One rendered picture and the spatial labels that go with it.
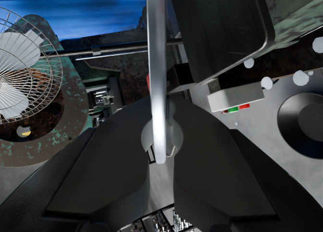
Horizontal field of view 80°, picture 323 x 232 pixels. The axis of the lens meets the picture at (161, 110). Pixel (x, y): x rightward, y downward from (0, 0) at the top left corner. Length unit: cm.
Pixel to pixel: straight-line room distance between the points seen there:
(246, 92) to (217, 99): 8
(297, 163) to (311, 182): 10
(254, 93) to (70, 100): 126
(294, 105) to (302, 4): 81
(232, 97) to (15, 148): 139
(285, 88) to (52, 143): 146
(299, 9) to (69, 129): 141
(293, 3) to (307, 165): 98
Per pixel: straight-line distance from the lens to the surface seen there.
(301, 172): 128
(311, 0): 35
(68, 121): 153
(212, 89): 55
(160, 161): 16
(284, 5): 37
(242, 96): 54
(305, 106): 114
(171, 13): 53
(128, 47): 118
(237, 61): 23
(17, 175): 717
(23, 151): 158
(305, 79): 35
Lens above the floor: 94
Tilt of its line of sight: 20 degrees down
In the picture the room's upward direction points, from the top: 103 degrees counter-clockwise
